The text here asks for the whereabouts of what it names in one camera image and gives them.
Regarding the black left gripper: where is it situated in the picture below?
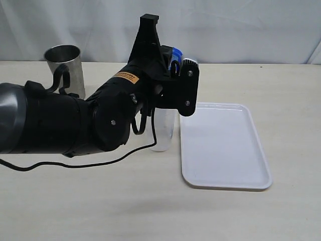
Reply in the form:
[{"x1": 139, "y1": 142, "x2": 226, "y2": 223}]
[{"x1": 125, "y1": 14, "x2": 180, "y2": 83}]

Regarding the blue container lid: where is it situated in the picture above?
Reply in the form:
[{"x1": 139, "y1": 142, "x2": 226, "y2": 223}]
[{"x1": 169, "y1": 47, "x2": 183, "y2": 71}]

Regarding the clear plastic container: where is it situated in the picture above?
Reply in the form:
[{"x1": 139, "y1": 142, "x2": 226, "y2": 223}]
[{"x1": 151, "y1": 108, "x2": 176, "y2": 152}]

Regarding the stainless steel cup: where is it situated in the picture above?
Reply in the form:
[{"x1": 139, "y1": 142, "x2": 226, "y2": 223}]
[{"x1": 44, "y1": 45, "x2": 86, "y2": 99}]

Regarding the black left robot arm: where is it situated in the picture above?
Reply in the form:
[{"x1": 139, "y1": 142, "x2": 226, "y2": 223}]
[{"x1": 1, "y1": 14, "x2": 178, "y2": 157}]

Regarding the white backdrop cloth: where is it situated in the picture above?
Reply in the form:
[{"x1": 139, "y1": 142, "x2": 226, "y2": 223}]
[{"x1": 1, "y1": 1, "x2": 320, "y2": 64}]

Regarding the white plastic tray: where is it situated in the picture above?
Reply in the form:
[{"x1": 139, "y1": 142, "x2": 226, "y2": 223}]
[{"x1": 180, "y1": 102, "x2": 273, "y2": 191}]

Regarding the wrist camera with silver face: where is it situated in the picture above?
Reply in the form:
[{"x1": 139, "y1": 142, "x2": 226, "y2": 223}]
[{"x1": 155, "y1": 58, "x2": 201, "y2": 117}]

